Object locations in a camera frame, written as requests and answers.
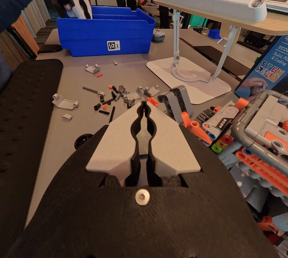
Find small blue storage bin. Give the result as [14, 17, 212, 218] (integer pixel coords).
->
[207, 29, 222, 39]

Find blue plastic bin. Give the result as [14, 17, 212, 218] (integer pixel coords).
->
[57, 5, 156, 57]

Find blue robot kit box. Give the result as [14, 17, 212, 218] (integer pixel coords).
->
[234, 35, 288, 101]

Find wooden backboard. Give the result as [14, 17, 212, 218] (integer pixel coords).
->
[150, 0, 288, 36]

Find white book stand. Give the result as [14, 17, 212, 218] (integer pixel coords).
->
[146, 0, 288, 105]

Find grey orange tracked toy robot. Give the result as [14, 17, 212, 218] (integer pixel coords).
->
[157, 85, 288, 258]

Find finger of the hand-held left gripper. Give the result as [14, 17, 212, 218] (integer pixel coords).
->
[78, 0, 93, 20]
[67, 0, 88, 20]

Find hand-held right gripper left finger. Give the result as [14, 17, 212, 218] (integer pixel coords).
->
[86, 101, 145, 181]

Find dark grey axle pale connector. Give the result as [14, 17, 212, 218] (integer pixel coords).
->
[82, 86, 105, 97]

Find pale grey toy panel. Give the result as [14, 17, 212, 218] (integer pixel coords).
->
[85, 64, 101, 74]
[52, 94, 79, 110]
[143, 85, 160, 97]
[128, 86, 144, 102]

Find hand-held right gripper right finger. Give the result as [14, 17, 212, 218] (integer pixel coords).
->
[145, 101, 201, 180]

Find scattered black toy pins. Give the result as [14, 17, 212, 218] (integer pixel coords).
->
[94, 86, 135, 115]

